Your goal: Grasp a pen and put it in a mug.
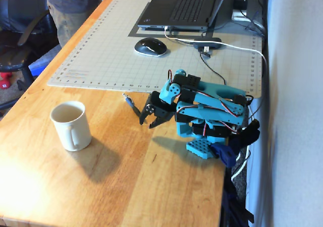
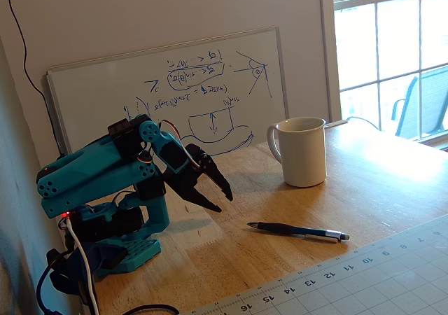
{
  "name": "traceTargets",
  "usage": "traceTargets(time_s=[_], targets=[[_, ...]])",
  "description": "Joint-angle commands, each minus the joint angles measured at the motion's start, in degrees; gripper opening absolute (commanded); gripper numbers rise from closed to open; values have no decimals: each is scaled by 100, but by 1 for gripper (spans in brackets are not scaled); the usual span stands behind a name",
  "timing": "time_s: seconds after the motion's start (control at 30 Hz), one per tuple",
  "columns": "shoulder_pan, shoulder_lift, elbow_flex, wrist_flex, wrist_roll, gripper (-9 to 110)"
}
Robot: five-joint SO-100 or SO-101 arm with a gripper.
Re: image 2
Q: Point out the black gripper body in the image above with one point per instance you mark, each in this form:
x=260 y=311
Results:
x=193 y=175

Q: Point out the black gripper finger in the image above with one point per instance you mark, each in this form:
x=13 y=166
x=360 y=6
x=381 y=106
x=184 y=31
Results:
x=217 y=176
x=199 y=199

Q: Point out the dark blue pen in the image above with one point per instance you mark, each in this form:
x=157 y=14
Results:
x=290 y=229

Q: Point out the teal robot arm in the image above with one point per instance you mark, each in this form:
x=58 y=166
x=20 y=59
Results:
x=91 y=161

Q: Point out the white ceramic mug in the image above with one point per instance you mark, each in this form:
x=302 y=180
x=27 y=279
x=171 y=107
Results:
x=304 y=154

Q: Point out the whiteboard with blue writing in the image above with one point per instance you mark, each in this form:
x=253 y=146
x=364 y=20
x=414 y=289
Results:
x=105 y=94

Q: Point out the dark blue table clamp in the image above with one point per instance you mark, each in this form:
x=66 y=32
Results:
x=102 y=256

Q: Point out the grey gridded cutting mat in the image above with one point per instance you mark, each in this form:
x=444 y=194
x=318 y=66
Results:
x=385 y=283

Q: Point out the blue patio chair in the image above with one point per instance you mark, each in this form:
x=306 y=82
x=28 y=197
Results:
x=428 y=101

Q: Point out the white window frame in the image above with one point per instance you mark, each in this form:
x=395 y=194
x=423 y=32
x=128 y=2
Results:
x=376 y=42

